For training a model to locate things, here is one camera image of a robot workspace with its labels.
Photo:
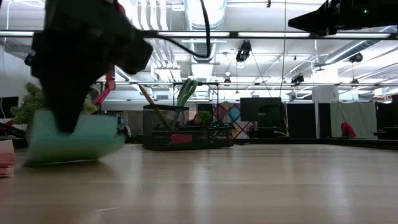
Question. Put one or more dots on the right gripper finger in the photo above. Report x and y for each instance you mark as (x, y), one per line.
(317, 20)

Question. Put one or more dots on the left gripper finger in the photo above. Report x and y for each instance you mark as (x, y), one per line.
(68, 102)

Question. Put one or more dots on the green sticky note pad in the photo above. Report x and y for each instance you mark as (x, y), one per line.
(99, 137)

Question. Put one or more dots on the pink sticky note pad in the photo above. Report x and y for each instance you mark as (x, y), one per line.
(6, 158)

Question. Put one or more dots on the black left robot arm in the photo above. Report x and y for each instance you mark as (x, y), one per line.
(81, 12)

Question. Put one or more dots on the office chair with red jacket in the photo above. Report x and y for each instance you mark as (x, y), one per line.
(348, 130)

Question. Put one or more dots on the black mesh desk organizer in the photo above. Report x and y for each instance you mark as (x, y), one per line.
(192, 137)

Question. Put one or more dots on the red desk lamp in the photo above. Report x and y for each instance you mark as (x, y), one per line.
(109, 84)

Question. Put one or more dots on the green potted plant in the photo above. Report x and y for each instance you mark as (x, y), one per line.
(26, 105)

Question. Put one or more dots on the black ceiling spotlight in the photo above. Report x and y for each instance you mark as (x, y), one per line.
(356, 58)

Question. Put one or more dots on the grey curtain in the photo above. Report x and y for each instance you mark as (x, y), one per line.
(357, 115)

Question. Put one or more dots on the black partition panel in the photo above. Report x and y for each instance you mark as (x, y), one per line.
(301, 121)

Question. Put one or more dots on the black monitor screen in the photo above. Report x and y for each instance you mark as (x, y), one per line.
(261, 115)

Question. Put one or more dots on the colourful patchwork quilt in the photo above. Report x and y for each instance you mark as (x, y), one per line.
(231, 113)

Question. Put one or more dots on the black ceiling camera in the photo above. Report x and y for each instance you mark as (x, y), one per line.
(244, 51)

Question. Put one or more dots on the black aluminium rig frame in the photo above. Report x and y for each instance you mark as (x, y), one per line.
(233, 34)

